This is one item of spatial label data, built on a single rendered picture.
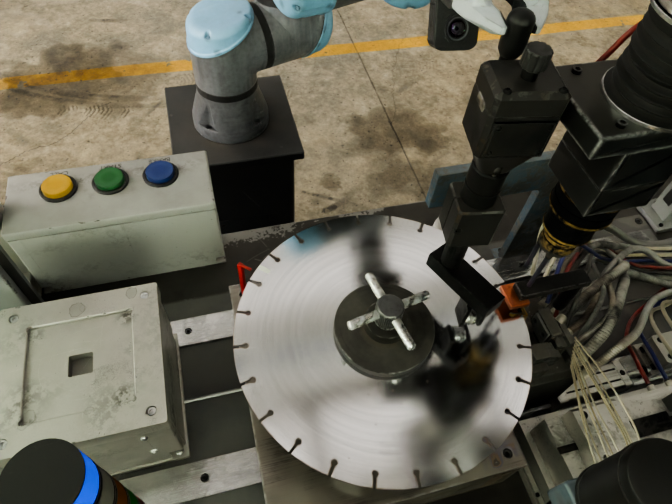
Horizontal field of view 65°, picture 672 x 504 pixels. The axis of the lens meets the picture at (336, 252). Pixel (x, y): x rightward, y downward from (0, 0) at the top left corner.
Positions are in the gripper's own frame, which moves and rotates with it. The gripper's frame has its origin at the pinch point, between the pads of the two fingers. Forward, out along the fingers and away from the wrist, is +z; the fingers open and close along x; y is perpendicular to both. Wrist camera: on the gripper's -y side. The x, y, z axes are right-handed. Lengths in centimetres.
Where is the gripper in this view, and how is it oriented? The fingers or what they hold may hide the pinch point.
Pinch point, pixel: (512, 30)
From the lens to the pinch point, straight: 43.8
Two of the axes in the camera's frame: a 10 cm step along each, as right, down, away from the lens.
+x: 9.9, -0.7, 0.9
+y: 0.3, -5.8, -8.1
